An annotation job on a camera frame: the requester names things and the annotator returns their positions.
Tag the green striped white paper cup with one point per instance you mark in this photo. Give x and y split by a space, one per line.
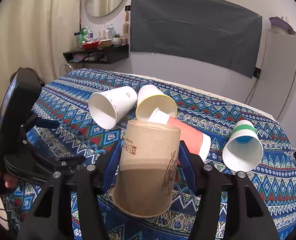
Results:
243 151

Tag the beige curtain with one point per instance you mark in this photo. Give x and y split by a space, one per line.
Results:
35 34

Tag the orange and white paper cup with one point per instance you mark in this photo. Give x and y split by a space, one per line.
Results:
196 141

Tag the yellow rimmed paper cup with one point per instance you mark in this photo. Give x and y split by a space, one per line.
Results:
150 98

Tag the person's left hand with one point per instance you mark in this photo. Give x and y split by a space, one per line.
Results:
9 181

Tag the blue patterned tablecloth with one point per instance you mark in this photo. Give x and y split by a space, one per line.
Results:
67 99

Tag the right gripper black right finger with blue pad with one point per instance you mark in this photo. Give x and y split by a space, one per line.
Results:
247 215

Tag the small potted plant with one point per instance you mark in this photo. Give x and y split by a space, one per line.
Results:
116 40

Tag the black wall shelf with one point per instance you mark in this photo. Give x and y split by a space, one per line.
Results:
109 55

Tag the white refrigerator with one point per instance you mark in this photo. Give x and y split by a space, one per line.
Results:
275 90

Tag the brown kraft paper cup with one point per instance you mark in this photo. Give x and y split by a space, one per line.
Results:
147 169

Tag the red bowl on shelf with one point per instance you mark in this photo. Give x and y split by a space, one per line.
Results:
90 45

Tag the purple bowl on fridge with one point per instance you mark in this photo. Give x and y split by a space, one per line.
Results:
278 22

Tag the green plastic bottle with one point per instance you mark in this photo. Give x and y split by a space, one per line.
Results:
84 35

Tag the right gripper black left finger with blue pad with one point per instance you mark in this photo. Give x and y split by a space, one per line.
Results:
50 216

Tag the beige bottle on shelf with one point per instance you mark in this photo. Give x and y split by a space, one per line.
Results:
126 23

